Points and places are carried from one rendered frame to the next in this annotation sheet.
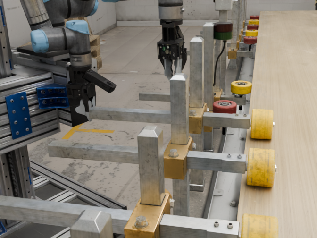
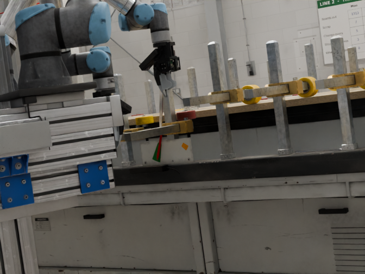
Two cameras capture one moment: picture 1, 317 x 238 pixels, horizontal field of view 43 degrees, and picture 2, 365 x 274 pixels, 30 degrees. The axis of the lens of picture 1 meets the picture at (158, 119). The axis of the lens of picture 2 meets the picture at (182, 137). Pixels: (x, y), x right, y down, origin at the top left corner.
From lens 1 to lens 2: 2.56 m
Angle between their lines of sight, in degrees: 71
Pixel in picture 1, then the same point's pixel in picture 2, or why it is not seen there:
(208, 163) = not seen: hidden behind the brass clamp
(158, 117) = (219, 97)
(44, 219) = (338, 82)
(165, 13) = (167, 35)
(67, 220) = (343, 81)
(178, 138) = (280, 78)
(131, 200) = not seen: outside the picture
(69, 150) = (260, 90)
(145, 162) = (342, 50)
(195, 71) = (219, 63)
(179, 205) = (286, 125)
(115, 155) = (275, 88)
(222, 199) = not seen: hidden behind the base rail
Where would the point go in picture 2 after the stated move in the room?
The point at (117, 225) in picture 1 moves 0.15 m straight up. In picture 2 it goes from (352, 79) to (346, 35)
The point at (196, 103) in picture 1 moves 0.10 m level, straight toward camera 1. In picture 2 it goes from (222, 87) to (247, 83)
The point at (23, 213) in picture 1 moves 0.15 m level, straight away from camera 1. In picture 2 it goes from (333, 81) to (288, 87)
